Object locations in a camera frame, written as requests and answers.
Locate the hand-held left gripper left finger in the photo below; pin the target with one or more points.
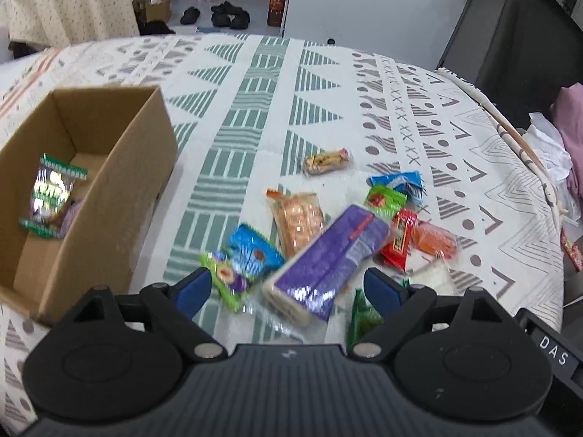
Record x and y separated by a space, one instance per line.
193 289

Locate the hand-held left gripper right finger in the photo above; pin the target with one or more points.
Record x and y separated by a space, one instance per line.
380 291

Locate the dark green snack packet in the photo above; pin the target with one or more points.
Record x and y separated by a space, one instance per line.
362 316

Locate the green and purple snack packet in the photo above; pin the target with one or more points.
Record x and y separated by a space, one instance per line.
225 277

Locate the clear white snack packet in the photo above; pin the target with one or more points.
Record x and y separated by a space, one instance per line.
430 277

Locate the long purple biscuit packet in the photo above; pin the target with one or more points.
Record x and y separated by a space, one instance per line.
328 264

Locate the blue snack packet round print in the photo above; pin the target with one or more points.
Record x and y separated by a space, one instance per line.
253 252

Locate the orange snack packet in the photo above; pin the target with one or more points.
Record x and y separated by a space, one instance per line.
435 241

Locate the green snack packet red print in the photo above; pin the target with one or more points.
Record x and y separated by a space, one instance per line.
385 200

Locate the orange cracker packet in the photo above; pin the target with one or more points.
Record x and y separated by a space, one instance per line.
298 221

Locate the blue and white snack packet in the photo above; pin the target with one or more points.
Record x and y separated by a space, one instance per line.
403 181

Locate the brown cardboard box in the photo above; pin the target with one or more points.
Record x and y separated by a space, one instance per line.
132 168

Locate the clear nut bar packet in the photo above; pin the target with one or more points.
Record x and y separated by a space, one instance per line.
327 161

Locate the small purple snack packet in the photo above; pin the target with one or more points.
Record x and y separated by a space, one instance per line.
70 218

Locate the green and silver snack packet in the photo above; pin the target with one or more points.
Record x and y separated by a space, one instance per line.
48 191

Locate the red printed packet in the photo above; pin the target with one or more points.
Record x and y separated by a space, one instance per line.
573 250

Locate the white plastic bag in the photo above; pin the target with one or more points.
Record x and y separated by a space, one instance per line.
546 145

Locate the patterned tablecloth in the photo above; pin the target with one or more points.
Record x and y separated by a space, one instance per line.
273 100

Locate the pink cloth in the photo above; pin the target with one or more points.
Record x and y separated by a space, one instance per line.
571 132

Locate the black bag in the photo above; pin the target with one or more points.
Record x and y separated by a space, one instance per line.
157 28

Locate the black shoe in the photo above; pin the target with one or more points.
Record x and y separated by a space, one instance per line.
190 16
221 19
240 20
227 8

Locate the black chair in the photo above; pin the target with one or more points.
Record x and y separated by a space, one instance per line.
514 45

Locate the open cardboard carton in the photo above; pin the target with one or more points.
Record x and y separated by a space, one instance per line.
155 7

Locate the white cabinet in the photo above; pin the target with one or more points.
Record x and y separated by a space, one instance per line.
373 4

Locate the cream dotted cloth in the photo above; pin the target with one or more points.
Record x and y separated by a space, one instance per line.
82 0

